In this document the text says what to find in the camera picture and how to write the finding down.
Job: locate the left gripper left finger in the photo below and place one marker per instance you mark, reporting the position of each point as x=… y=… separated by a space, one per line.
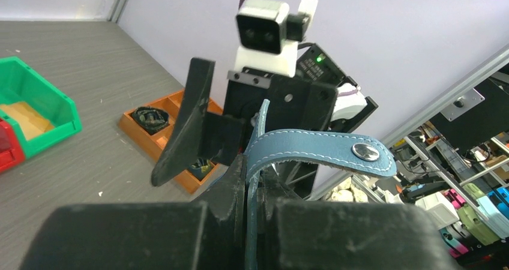
x=206 y=233

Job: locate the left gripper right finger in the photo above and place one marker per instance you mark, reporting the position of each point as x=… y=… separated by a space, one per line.
x=299 y=234

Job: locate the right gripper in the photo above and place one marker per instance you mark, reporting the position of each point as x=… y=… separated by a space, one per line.
x=294 y=103

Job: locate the blue leather card holder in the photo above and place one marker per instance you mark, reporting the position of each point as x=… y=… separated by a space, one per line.
x=356 y=153

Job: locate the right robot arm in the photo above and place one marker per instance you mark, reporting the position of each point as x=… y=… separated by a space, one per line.
x=351 y=109

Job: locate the gold cards in green bin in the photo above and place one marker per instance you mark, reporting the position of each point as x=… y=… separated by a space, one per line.
x=31 y=122

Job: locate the rolled belt bottom left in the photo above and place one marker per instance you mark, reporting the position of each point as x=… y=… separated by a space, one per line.
x=201 y=168

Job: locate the rolled belt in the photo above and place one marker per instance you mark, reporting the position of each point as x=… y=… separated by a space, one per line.
x=151 y=119
x=201 y=168

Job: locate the rolled belt top left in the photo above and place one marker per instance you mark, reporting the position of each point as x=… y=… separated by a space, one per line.
x=151 y=119

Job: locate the orange compartment tray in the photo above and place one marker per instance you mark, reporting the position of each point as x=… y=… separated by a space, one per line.
x=153 y=144

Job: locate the red plastic bin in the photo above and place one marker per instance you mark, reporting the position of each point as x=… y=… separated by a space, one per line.
x=11 y=151

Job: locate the green plastic bin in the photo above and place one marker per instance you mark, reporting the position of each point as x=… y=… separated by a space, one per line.
x=20 y=82

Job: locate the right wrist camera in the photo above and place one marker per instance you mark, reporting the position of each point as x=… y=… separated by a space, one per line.
x=269 y=35

